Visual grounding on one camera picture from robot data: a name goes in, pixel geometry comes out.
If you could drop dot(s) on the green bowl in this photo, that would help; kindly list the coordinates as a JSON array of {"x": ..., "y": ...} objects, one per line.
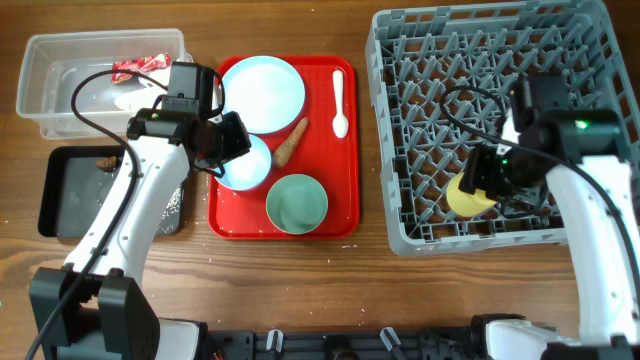
[{"x": 297, "y": 204}]

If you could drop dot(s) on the dark brown food chunk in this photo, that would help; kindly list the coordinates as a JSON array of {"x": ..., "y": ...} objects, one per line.
[{"x": 108, "y": 164}]

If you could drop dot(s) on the yellow plastic cup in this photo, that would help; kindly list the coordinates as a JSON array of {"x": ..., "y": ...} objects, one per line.
[{"x": 465, "y": 204}]

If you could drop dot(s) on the red serving tray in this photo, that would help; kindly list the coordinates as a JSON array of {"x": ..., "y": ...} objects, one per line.
[{"x": 241, "y": 215}]

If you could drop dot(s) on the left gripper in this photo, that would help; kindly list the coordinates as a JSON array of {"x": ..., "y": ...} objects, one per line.
[{"x": 239, "y": 142}]

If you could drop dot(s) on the black waste tray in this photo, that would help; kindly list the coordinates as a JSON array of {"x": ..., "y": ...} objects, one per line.
[{"x": 75, "y": 190}]

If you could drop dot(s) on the large light blue plate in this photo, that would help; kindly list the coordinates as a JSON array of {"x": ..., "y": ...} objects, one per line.
[{"x": 266, "y": 92}]

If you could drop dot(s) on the white plastic spoon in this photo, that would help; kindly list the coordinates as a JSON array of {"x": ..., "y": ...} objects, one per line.
[{"x": 340, "y": 122}]

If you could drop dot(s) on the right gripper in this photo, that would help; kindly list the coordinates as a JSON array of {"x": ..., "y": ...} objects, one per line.
[{"x": 477, "y": 172}]

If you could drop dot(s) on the red snack wrapper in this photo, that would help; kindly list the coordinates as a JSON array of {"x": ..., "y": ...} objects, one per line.
[{"x": 142, "y": 65}]

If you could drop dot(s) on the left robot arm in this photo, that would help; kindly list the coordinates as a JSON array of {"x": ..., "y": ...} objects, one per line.
[{"x": 92, "y": 307}]

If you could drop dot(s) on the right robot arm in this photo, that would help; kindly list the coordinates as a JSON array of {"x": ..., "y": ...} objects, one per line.
[{"x": 581, "y": 158}]

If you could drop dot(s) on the brown carrot piece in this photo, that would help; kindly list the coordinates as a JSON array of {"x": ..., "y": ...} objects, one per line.
[{"x": 284, "y": 152}]

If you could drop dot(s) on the grey dishwasher rack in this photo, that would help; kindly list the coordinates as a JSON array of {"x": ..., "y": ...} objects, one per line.
[{"x": 439, "y": 78}]

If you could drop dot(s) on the white rice pile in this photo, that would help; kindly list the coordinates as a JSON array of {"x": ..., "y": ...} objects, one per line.
[{"x": 172, "y": 216}]

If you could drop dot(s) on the white napkin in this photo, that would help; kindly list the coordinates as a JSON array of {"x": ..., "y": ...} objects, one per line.
[{"x": 135, "y": 100}]

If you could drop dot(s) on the clear plastic waste bin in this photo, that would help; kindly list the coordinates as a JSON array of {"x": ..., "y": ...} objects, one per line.
[{"x": 55, "y": 64}]

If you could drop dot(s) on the light blue bowl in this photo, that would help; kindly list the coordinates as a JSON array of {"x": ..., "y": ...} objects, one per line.
[{"x": 250, "y": 170}]

